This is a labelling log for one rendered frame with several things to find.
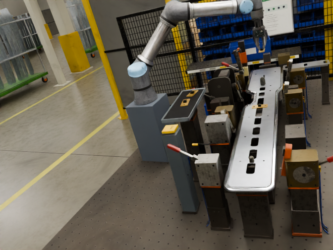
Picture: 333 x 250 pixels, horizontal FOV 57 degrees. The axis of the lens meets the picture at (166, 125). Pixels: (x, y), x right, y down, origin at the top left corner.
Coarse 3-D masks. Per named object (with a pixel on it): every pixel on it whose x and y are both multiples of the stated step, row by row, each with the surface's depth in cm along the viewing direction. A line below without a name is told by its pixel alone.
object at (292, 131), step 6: (288, 126) 138; (294, 126) 137; (300, 126) 135; (288, 132) 133; (294, 132) 132; (300, 132) 131; (288, 138) 130; (294, 138) 129; (300, 138) 128; (294, 144) 130; (300, 144) 129
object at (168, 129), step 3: (165, 126) 138; (168, 126) 138; (171, 126) 137; (174, 126) 136; (177, 126) 137; (165, 129) 136; (168, 129) 135; (171, 129) 134; (174, 129) 134; (162, 132) 135; (165, 132) 135; (168, 132) 134; (171, 132) 134; (174, 132) 133
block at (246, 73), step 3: (246, 66) 218; (246, 69) 216; (246, 72) 217; (246, 75) 218; (246, 78) 220; (246, 81) 221; (246, 84) 222; (249, 96) 225; (249, 99) 226; (249, 102) 227
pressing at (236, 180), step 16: (256, 80) 207; (272, 80) 200; (256, 96) 183; (272, 96) 178; (272, 112) 161; (240, 128) 153; (272, 128) 146; (240, 144) 140; (272, 144) 134; (240, 160) 129; (256, 160) 126; (272, 160) 124; (240, 176) 120; (256, 176) 117; (272, 176) 115
